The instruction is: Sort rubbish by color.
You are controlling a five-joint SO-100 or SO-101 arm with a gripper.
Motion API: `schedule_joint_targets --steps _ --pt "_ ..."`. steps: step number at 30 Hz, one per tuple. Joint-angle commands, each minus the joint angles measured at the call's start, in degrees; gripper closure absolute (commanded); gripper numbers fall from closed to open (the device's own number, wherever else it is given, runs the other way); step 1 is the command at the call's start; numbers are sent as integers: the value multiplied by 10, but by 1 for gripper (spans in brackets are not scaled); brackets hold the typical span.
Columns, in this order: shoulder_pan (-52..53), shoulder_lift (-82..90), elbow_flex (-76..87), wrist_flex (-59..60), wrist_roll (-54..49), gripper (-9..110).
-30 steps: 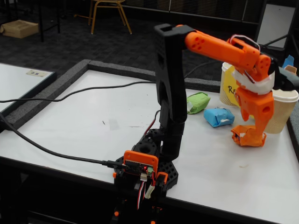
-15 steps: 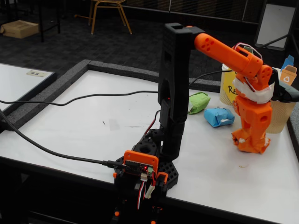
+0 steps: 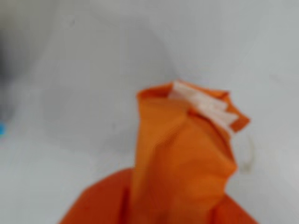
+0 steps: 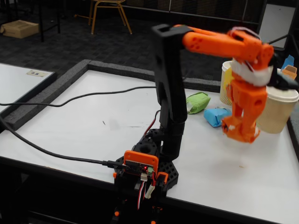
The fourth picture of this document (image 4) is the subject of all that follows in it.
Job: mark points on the paper cup with orange tag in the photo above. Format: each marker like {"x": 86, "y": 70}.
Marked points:
{"x": 275, "y": 114}

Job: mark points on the black orange table clamp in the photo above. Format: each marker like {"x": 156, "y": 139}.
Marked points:
{"x": 121, "y": 186}
{"x": 161, "y": 179}

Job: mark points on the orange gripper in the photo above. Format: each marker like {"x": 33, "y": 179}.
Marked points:
{"x": 248, "y": 101}

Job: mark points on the yellow welcome paper sign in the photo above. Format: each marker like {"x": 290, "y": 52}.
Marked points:
{"x": 227, "y": 80}

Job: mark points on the whiteboard with black frame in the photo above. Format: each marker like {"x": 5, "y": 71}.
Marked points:
{"x": 14, "y": 86}

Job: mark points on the brown cardboard box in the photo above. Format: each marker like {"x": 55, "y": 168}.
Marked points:
{"x": 19, "y": 29}

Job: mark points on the orange black robot arm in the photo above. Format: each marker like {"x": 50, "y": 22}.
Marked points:
{"x": 168, "y": 81}

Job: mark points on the blue paper bundle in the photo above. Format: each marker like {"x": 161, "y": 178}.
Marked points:
{"x": 213, "y": 116}

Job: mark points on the black metal table frame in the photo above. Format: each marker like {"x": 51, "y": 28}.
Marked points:
{"x": 41, "y": 23}

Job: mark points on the orange bin picture tag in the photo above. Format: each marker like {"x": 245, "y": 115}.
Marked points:
{"x": 289, "y": 71}

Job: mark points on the white tape wrap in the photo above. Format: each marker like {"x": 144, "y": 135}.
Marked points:
{"x": 254, "y": 78}

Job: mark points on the thin black bar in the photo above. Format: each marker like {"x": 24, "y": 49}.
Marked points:
{"x": 280, "y": 39}

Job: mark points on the orange mounted controller board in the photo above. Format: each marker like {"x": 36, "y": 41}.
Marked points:
{"x": 137, "y": 166}

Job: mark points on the blue bin picture tag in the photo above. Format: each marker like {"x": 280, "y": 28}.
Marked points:
{"x": 288, "y": 61}

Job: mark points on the black foam border strip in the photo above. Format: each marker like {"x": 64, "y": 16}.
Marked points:
{"x": 112, "y": 67}
{"x": 46, "y": 93}
{"x": 294, "y": 135}
{"x": 205, "y": 84}

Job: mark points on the small paper label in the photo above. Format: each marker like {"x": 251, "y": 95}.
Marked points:
{"x": 36, "y": 73}

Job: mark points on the paper cup with green tag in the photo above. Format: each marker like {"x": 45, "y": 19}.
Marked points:
{"x": 225, "y": 99}

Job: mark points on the white panel with dark frame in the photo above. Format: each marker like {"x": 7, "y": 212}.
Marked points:
{"x": 275, "y": 18}

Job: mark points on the green paper bundle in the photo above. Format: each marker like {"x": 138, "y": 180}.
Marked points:
{"x": 198, "y": 102}

